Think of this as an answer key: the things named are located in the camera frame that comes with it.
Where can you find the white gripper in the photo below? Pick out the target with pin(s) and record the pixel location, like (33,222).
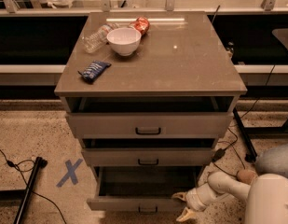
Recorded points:
(193,199)

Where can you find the grey drawer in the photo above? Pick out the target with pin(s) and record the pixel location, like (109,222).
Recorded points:
(147,156)
(143,189)
(148,125)

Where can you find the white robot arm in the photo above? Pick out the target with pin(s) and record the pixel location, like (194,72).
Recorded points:
(266,197)

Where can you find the grey drawer cabinet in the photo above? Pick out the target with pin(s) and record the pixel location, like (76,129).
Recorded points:
(180,67)

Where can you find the tan work boot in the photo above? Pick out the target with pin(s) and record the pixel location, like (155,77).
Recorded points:
(246,176)

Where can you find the black stand leg right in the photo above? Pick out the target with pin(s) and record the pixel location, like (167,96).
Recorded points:
(251,154)

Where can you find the black stand leg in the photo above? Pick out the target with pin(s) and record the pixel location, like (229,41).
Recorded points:
(251,154)
(21,197)

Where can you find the blue tape cross mark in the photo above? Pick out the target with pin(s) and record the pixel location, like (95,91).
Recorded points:
(70,174)

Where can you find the black stand leg left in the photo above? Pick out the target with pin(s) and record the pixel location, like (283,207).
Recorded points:
(21,197)

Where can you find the blue snack bag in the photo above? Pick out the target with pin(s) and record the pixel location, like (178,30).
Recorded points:
(94,70)

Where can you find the white ceramic bowl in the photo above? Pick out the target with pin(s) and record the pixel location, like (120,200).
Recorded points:
(124,41)

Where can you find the clear plastic water bottle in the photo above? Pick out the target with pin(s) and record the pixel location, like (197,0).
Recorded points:
(93,41)

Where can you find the grey table corner right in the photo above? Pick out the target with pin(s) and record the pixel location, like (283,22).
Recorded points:
(281,35)

